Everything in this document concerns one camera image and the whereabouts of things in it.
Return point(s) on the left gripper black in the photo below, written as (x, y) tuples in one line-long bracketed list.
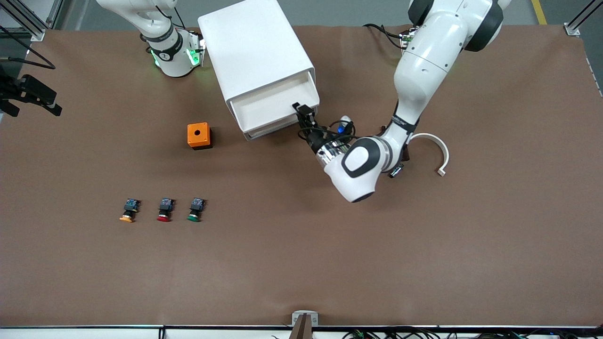
[(314, 138)]

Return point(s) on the brown support bar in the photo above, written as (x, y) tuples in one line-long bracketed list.
[(304, 329)]

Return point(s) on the white curved plastic bracket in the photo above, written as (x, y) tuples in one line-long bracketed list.
[(443, 148)]

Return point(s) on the brown table mat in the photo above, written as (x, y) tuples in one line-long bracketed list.
[(301, 259)]

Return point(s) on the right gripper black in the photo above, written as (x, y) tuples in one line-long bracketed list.
[(29, 90)]

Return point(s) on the silver key switch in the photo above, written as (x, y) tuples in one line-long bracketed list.
[(397, 172)]

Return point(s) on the orange button enclosure box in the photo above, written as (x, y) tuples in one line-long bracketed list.
[(192, 139)]

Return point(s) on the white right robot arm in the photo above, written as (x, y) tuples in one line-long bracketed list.
[(172, 61)]

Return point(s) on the red push button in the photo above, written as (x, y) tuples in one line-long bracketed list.
[(165, 205)]

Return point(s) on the yellow push button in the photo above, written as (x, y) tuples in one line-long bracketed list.
[(130, 205)]

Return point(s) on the green push button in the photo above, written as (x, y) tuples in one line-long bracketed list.
[(196, 205)]

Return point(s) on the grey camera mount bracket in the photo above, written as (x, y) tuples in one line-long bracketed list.
[(296, 320)]

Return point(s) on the aluminium frame profile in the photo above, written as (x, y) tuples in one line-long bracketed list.
[(572, 29), (37, 34)]

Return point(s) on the white table edge rail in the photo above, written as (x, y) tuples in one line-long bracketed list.
[(94, 333)]

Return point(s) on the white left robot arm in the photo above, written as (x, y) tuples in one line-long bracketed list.
[(424, 70)]

